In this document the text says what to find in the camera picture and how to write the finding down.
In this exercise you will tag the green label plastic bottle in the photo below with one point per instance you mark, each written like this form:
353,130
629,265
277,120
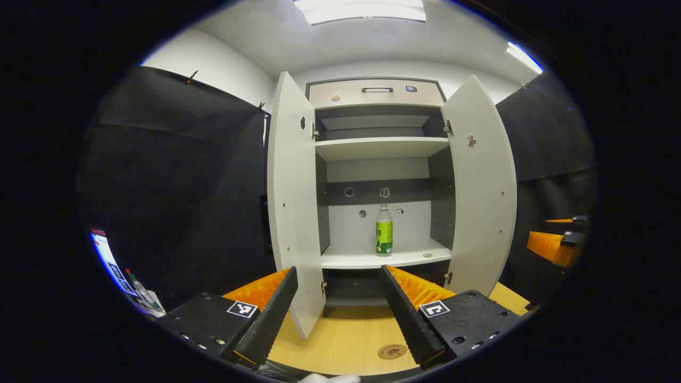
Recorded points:
384,236

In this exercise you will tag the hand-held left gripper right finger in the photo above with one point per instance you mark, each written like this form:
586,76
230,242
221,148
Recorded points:
407,319

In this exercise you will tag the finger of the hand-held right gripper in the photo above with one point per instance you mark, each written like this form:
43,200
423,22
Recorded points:
550,247
580,219

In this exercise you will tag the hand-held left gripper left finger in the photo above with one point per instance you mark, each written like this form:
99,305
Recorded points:
271,319

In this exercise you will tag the white and grey cabinet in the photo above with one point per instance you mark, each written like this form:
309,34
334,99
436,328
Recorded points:
372,146

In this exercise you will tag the white cabinet door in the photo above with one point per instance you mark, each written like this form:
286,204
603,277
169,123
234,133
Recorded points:
292,213
481,213

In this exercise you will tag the computer monitor screen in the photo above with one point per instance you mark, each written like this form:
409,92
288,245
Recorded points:
109,260

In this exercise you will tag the black backdrop cloth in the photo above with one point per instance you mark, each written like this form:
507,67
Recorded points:
175,186
548,138

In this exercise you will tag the ceiling light panel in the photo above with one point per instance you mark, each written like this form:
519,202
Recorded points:
524,57
362,9

